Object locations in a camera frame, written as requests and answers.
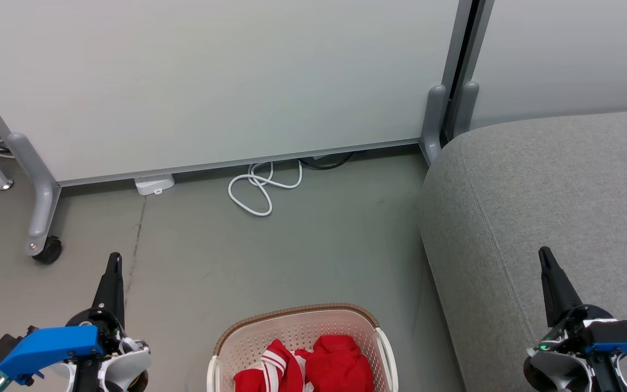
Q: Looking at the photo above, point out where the narrow white partition panel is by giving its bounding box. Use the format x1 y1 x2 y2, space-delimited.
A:
467 0 627 131

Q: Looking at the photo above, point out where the cream perforated laundry basket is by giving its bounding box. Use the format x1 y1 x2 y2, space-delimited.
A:
207 303 399 392

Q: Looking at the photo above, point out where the grey partition leg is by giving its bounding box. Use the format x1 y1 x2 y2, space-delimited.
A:
8 132 63 256

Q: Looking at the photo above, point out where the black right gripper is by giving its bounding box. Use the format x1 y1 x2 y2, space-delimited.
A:
538 246 616 354

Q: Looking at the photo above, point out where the white looped cable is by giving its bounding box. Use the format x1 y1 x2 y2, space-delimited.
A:
228 160 304 217

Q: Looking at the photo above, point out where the grey fabric sofa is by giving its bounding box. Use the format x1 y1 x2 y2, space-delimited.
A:
419 109 627 392

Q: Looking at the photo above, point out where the black floor cable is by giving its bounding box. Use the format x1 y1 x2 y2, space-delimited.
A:
298 152 355 170

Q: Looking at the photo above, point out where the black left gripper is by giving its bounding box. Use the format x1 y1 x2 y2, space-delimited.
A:
69 252 129 360

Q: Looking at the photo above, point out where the red white striped garment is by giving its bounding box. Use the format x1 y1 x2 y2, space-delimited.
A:
233 339 314 392

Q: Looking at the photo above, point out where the white power adapter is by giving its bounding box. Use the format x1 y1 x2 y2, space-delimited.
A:
134 174 176 196

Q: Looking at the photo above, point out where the plain red garment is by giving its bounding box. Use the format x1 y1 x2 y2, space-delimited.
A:
294 335 374 392

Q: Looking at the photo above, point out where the large white partition panel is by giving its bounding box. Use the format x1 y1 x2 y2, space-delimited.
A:
0 0 475 188

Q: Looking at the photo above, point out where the black caster wheel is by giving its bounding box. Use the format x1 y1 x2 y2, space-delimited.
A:
32 236 63 265

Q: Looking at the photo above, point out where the grey partition foot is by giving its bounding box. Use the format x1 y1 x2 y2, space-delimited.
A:
421 84 449 166
453 81 480 138

